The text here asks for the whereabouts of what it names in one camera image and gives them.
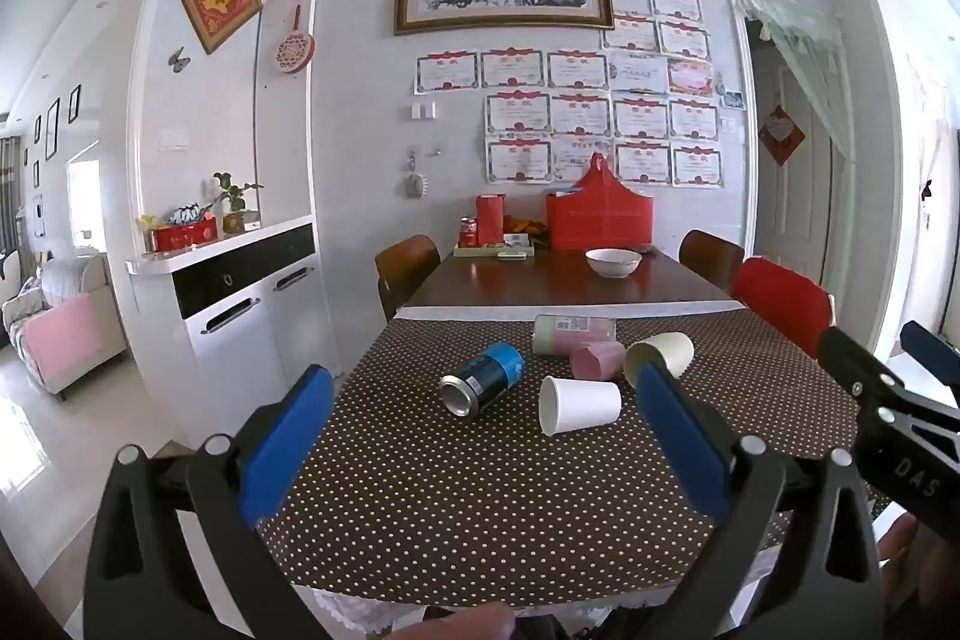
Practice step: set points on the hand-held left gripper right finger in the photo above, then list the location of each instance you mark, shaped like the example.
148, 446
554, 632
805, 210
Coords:
684, 449

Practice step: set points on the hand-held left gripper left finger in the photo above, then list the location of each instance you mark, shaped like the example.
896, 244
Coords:
289, 441

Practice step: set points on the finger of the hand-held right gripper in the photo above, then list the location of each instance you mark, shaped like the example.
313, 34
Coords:
931, 347
855, 356

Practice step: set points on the white paper cup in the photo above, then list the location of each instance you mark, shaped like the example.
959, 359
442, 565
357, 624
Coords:
579, 404

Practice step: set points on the cream paper cup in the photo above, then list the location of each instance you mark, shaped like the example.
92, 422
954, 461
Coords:
661, 355

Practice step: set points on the pink cup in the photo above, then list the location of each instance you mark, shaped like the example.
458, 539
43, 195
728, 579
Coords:
598, 359

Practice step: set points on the person's right hand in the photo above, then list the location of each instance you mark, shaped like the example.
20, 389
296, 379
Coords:
904, 561

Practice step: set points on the person's left hand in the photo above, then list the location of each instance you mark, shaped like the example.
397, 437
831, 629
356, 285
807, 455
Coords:
465, 621

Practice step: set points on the red chair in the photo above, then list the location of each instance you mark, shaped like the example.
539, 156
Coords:
784, 304

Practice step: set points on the white sideboard cabinet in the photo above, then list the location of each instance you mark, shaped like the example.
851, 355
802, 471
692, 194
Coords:
225, 310

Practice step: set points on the pastel printed cylinder pack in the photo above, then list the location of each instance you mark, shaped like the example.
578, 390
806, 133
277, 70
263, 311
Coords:
574, 334

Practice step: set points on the brown wooden chair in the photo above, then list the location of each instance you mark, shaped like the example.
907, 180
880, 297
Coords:
711, 256
405, 269

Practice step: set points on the brown dotted tablecloth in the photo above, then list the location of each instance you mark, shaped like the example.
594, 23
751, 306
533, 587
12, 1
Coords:
465, 497

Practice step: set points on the white door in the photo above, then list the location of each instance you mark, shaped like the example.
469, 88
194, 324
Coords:
791, 175

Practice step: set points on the white bowl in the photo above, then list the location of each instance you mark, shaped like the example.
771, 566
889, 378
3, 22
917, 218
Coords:
613, 261

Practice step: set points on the blue metal can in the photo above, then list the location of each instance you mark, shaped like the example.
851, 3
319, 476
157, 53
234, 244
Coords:
481, 379

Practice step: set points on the red tin box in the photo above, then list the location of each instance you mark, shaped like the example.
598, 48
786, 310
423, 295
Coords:
184, 235

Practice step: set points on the dark wooden dining table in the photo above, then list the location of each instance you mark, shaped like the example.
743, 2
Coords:
525, 280

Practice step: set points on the red diamond door ornament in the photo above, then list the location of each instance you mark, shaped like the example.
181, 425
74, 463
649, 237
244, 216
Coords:
781, 135

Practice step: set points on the potted green plant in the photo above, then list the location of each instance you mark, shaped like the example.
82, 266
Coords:
238, 201

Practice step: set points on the red gift bag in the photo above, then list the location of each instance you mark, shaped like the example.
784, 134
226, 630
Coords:
600, 214

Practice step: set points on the pink cloth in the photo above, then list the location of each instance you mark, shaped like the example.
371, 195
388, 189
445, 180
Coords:
58, 340

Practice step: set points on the grey sofa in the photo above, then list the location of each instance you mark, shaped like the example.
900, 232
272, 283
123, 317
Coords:
64, 317

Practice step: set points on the orange snack packet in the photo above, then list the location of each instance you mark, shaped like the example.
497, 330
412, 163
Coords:
525, 225

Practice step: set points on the red drink can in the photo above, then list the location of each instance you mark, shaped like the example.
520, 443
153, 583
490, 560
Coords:
468, 231

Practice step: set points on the green serving tray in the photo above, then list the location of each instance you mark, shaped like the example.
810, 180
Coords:
491, 249

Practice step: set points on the green lace curtain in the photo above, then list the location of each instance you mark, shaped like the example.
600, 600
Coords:
806, 48

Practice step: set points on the red round hanging ornament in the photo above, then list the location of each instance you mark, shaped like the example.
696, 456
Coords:
295, 48

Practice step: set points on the hanging wall brush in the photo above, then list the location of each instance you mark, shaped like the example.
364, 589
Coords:
414, 181

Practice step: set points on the wall of award certificates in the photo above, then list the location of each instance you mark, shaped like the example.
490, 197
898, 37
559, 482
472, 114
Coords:
592, 115

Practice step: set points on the white wall switches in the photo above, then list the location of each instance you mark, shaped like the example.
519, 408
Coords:
423, 110

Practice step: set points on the black picture frame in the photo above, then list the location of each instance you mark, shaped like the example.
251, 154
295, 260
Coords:
51, 129
73, 104

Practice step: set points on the butterfly wall decoration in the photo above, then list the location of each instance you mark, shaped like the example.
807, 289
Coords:
178, 59

